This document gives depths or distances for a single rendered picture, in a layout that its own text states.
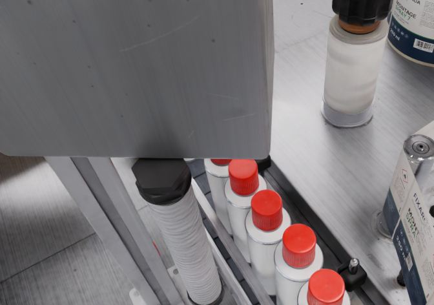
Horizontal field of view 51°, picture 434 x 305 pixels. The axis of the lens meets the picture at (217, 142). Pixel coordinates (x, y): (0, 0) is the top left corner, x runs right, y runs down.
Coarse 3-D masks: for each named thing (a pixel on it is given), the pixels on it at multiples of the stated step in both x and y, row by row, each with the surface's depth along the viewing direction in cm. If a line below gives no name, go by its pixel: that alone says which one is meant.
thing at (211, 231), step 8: (200, 160) 78; (192, 168) 77; (200, 168) 77; (192, 176) 76; (200, 176) 76; (200, 184) 75; (208, 184) 75; (208, 192) 74; (208, 200) 73; (200, 208) 72; (208, 224) 70; (216, 240) 68; (224, 248) 68; (224, 256) 67; (232, 264) 66; (240, 272) 65; (240, 280) 64; (248, 288) 63; (248, 296) 63; (272, 296) 62; (256, 304) 63
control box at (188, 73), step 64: (0, 0) 19; (64, 0) 19; (128, 0) 19; (192, 0) 18; (256, 0) 18; (0, 64) 22; (64, 64) 22; (128, 64) 21; (192, 64) 21; (256, 64) 21; (0, 128) 27; (64, 128) 26; (128, 128) 25; (192, 128) 25; (256, 128) 24
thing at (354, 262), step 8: (344, 264) 60; (352, 264) 57; (336, 272) 61; (344, 272) 59; (352, 272) 58; (360, 272) 59; (344, 280) 59; (352, 280) 58; (360, 280) 59; (352, 288) 59
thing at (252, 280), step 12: (192, 180) 66; (204, 204) 63; (216, 216) 62; (216, 228) 60; (228, 240) 59; (228, 252) 60; (240, 252) 58; (240, 264) 57; (252, 276) 56; (252, 288) 55; (264, 300) 54
